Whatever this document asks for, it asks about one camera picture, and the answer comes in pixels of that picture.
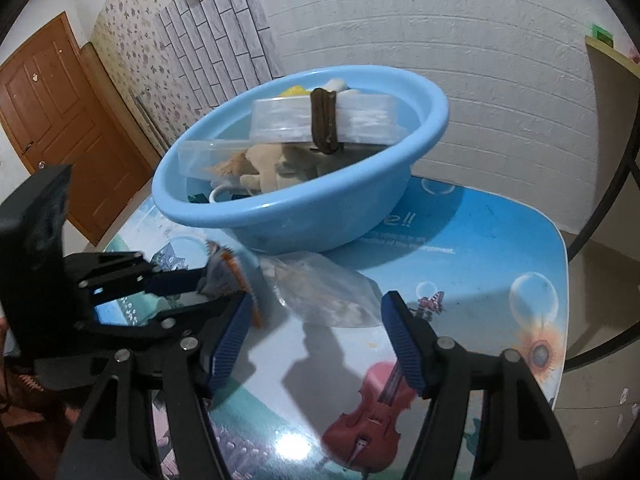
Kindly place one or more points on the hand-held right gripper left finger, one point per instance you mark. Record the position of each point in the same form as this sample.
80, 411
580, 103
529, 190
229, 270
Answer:
230, 345

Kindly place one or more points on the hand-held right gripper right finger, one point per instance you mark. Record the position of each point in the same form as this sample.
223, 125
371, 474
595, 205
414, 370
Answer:
402, 345

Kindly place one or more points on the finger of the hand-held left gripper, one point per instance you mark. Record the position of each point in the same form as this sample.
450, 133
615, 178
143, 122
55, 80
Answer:
175, 282
150, 327

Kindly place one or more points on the dark brown snack packet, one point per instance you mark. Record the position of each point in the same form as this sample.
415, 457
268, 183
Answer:
225, 270

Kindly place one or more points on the black printed booklet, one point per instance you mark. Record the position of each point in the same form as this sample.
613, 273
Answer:
197, 198

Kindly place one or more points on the clear plastic bag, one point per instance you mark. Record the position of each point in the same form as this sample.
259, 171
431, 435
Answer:
325, 295

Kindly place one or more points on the white plastic hook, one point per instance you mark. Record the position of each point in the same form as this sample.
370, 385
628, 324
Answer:
216, 191

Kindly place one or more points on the blue plastic basin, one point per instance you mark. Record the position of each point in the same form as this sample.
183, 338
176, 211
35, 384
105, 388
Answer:
300, 220

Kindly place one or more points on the beige plush toy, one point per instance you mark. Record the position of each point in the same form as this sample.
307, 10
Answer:
270, 160

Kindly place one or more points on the translucent long plastic box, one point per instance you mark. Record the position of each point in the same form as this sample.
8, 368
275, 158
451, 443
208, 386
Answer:
285, 120

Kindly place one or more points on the white and yellow sun plush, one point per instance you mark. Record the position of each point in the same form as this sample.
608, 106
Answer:
295, 91

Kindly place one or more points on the brown wooden door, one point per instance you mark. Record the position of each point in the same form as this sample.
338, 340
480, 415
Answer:
60, 110

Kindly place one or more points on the person's brown garment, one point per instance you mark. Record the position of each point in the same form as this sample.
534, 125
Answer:
20, 410

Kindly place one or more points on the green box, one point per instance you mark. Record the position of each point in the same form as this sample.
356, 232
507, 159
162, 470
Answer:
602, 35

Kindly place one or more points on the wooden side table black frame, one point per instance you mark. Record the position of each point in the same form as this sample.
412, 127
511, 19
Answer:
615, 70

